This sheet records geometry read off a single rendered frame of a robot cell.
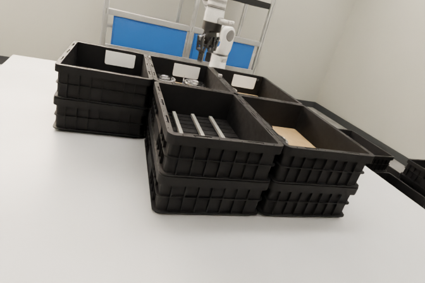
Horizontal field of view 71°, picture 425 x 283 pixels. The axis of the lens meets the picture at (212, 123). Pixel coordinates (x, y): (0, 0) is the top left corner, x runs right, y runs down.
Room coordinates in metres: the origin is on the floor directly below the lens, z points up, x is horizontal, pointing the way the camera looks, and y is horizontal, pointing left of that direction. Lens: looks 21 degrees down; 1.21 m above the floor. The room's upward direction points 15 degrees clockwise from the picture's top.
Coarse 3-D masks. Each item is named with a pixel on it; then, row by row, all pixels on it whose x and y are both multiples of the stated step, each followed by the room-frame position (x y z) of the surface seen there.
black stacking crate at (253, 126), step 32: (192, 96) 1.00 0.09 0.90; (224, 96) 1.03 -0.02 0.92; (160, 128) 0.73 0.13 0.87; (192, 128) 0.88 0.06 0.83; (224, 128) 0.95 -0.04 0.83; (256, 128) 0.82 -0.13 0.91; (160, 160) 0.63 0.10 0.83; (192, 160) 0.62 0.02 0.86; (224, 160) 0.65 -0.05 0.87; (256, 160) 0.68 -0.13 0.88
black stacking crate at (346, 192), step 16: (272, 192) 0.71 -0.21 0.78; (288, 192) 0.72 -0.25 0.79; (304, 192) 0.73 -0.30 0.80; (320, 192) 0.75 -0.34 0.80; (336, 192) 0.77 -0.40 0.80; (352, 192) 0.79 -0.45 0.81; (272, 208) 0.71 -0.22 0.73; (288, 208) 0.73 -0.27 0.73; (304, 208) 0.75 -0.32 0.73; (320, 208) 0.77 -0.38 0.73; (336, 208) 0.79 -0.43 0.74
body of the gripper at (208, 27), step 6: (204, 24) 1.17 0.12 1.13; (210, 24) 1.16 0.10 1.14; (216, 24) 1.17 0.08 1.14; (204, 30) 1.17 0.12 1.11; (210, 30) 1.16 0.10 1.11; (216, 30) 1.17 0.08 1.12; (210, 36) 1.18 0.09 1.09; (216, 36) 1.23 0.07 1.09; (204, 42) 1.18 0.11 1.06; (210, 42) 1.19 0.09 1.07
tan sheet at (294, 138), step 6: (276, 126) 1.12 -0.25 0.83; (276, 132) 1.05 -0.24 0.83; (282, 132) 1.07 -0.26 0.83; (288, 132) 1.09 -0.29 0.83; (294, 132) 1.11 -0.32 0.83; (288, 138) 1.02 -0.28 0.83; (294, 138) 1.04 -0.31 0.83; (300, 138) 1.05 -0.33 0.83; (288, 144) 0.97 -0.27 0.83; (294, 144) 0.98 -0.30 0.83; (300, 144) 1.00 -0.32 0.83; (306, 144) 1.01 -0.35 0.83
